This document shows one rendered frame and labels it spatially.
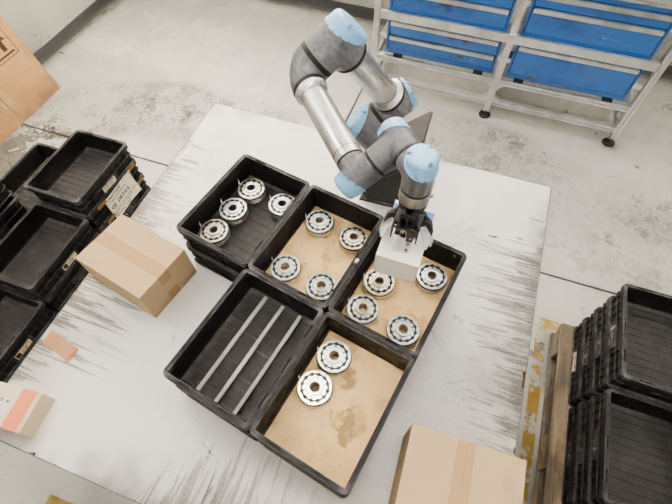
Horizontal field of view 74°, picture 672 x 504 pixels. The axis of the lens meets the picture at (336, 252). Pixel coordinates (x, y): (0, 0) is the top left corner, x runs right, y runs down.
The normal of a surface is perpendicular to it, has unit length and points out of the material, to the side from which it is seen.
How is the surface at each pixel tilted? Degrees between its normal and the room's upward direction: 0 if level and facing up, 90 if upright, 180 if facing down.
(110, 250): 0
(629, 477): 0
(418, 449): 0
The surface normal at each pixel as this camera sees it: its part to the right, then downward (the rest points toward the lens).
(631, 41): -0.34, 0.80
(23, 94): 0.89, 0.12
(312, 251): 0.00, -0.53
